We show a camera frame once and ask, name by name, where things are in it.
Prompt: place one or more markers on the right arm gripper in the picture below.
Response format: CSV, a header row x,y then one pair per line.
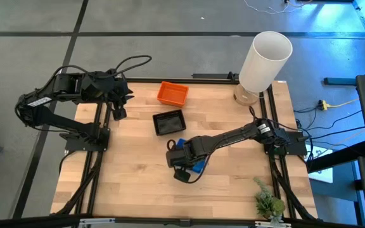
x,y
177,157

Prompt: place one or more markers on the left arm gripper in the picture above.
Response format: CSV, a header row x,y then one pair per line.
x,y
105,88

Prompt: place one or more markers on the blue plastic basket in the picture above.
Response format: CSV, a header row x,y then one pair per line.
x,y
199,167

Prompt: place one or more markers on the black slotted plastic basket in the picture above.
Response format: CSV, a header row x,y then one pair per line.
x,y
169,123

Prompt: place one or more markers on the large orange slotted plastic basket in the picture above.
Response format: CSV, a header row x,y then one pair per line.
x,y
172,92

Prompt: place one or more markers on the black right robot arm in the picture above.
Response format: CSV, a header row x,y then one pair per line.
x,y
233,136

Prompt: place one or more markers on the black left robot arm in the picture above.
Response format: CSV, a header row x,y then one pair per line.
x,y
59,122

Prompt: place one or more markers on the small green artificial plant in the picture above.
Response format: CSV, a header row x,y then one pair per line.
x,y
268,204

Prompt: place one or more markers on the white shade wooden base lamp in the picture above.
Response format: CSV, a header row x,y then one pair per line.
x,y
263,63

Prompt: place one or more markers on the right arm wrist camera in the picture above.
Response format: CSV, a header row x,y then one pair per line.
x,y
182,175

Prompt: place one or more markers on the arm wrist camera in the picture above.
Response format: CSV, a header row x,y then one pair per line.
x,y
119,113
182,175

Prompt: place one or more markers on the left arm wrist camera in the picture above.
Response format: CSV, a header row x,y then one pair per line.
x,y
119,113

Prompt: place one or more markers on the black rail along table's lamp edge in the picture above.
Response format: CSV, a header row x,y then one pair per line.
x,y
176,80

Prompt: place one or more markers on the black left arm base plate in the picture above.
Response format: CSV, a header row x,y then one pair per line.
x,y
87,142

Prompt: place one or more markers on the black rail along table's plant edge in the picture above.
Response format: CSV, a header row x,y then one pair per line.
x,y
138,221

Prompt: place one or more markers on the black frame rails under left arm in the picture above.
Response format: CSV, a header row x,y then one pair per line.
x,y
89,183

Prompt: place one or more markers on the black frame rails under right arm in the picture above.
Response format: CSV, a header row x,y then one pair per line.
x,y
284,183

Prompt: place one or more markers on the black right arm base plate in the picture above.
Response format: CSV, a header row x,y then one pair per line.
x,y
291,145

